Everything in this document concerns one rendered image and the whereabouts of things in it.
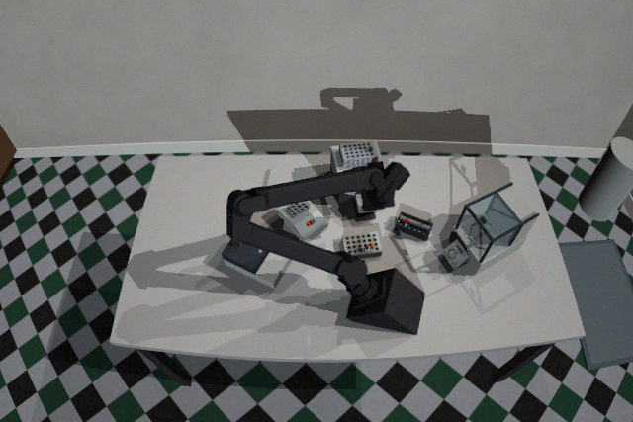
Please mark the beige tube rack with round holes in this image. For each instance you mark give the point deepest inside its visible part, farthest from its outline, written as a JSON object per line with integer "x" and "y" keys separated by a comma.
{"x": 360, "y": 240}

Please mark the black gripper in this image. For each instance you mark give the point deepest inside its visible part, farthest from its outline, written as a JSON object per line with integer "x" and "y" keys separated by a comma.
{"x": 371, "y": 205}

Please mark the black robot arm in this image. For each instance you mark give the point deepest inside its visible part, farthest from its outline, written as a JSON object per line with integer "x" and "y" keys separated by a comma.
{"x": 353, "y": 270}

